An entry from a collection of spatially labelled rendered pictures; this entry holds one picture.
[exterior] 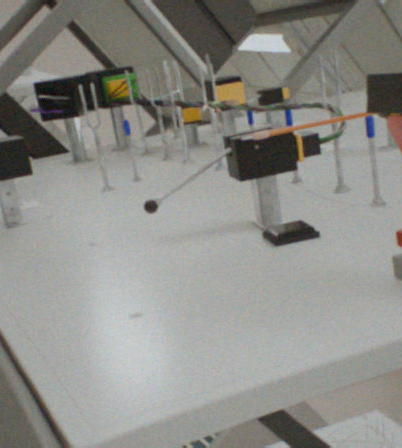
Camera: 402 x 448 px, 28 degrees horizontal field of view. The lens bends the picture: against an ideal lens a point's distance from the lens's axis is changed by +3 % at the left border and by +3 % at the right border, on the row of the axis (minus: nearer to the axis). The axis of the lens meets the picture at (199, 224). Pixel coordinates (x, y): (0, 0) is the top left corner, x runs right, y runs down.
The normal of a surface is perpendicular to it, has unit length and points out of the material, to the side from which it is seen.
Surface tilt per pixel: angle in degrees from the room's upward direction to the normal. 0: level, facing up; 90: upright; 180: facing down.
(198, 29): 90
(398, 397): 90
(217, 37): 90
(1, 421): 90
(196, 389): 55
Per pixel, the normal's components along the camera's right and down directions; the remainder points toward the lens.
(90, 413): -0.16, -0.96
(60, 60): 0.45, 0.22
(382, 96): -0.92, 0.08
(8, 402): -0.66, -0.65
